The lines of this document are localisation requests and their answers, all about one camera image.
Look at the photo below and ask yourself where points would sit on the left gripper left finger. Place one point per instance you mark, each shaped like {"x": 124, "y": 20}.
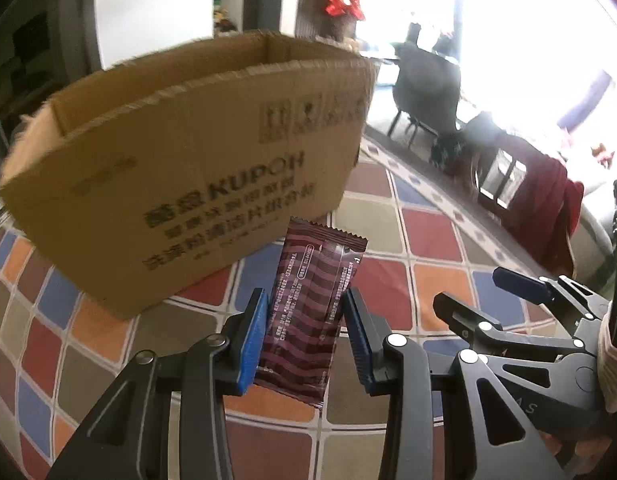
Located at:
{"x": 125, "y": 434}

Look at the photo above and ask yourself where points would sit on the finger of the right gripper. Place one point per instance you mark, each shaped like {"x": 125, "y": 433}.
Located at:
{"x": 561, "y": 296}
{"x": 468, "y": 322}

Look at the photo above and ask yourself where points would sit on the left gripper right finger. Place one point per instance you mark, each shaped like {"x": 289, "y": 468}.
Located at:
{"x": 486, "y": 433}

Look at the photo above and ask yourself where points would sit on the maroon striped snack bar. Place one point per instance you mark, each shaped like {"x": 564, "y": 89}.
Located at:
{"x": 315, "y": 269}

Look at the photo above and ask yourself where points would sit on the person right hand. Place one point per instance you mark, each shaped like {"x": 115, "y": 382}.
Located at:
{"x": 591, "y": 458}

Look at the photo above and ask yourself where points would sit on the red cloth on chair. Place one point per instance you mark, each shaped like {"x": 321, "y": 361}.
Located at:
{"x": 545, "y": 211}

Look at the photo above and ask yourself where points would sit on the colourful checkered tablecloth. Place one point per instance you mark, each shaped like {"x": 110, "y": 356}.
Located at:
{"x": 59, "y": 350}

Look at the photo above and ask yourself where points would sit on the dark chair by window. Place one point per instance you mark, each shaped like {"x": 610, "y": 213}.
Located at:
{"x": 428, "y": 89}

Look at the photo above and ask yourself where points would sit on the brown cardboard box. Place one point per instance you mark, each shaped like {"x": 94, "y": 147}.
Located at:
{"x": 139, "y": 181}

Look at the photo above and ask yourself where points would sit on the red bow decoration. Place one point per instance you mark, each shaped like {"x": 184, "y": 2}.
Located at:
{"x": 351, "y": 8}

